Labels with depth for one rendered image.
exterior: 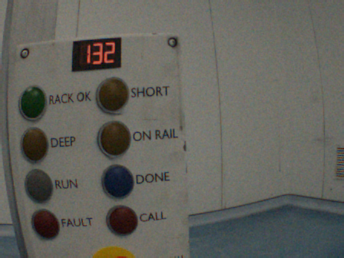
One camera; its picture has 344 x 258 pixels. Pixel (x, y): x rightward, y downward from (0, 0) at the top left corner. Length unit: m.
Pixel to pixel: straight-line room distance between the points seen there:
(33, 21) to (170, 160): 0.20
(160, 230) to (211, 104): 3.86
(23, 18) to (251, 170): 4.14
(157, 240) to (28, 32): 0.24
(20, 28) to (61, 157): 0.15
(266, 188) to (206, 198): 0.62
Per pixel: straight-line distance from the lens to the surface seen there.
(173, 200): 0.49
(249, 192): 4.58
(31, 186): 0.43
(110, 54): 0.46
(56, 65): 0.44
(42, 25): 0.50
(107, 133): 0.45
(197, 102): 4.27
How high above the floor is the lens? 1.01
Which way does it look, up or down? 3 degrees down
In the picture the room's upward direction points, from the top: 3 degrees counter-clockwise
